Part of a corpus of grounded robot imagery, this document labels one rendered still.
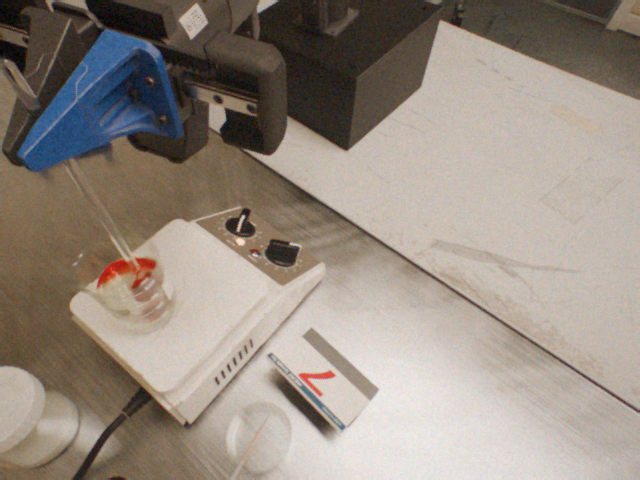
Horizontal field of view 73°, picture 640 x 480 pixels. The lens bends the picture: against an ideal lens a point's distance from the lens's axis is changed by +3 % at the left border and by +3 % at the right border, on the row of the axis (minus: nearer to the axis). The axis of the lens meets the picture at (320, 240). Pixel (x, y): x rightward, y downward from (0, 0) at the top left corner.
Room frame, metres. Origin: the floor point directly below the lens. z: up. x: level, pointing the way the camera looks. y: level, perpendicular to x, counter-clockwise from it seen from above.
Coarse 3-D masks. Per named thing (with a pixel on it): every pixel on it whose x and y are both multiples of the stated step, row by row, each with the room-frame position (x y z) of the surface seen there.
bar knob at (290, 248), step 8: (272, 240) 0.23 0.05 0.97; (280, 240) 0.24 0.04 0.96; (272, 248) 0.23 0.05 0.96; (280, 248) 0.23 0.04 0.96; (288, 248) 0.23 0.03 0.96; (296, 248) 0.23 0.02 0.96; (272, 256) 0.22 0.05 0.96; (280, 256) 0.22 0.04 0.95; (288, 256) 0.23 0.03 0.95; (296, 256) 0.23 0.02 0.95; (280, 264) 0.21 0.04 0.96; (288, 264) 0.22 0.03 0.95
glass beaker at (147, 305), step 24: (96, 240) 0.16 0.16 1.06; (144, 240) 0.17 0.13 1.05; (96, 264) 0.15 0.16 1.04; (72, 288) 0.12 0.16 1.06; (96, 288) 0.14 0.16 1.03; (120, 288) 0.12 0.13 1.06; (144, 288) 0.13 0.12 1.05; (168, 288) 0.15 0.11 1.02; (120, 312) 0.12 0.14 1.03; (144, 312) 0.12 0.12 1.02; (168, 312) 0.14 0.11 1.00
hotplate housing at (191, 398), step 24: (216, 240) 0.23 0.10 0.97; (288, 288) 0.19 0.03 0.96; (312, 288) 0.21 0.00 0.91; (264, 312) 0.16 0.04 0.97; (288, 312) 0.18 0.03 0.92; (96, 336) 0.13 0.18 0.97; (240, 336) 0.13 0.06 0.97; (264, 336) 0.15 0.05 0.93; (120, 360) 0.11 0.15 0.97; (216, 360) 0.11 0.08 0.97; (240, 360) 0.13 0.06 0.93; (144, 384) 0.09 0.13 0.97; (192, 384) 0.09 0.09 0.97; (216, 384) 0.10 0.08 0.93; (168, 408) 0.07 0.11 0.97; (192, 408) 0.08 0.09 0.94
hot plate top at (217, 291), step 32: (160, 256) 0.19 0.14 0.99; (192, 256) 0.20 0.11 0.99; (224, 256) 0.20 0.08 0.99; (192, 288) 0.16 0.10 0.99; (224, 288) 0.17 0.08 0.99; (256, 288) 0.17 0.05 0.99; (96, 320) 0.13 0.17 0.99; (192, 320) 0.14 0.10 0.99; (224, 320) 0.14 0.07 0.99; (128, 352) 0.11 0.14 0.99; (160, 352) 0.11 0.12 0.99; (192, 352) 0.11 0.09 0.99; (160, 384) 0.08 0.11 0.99
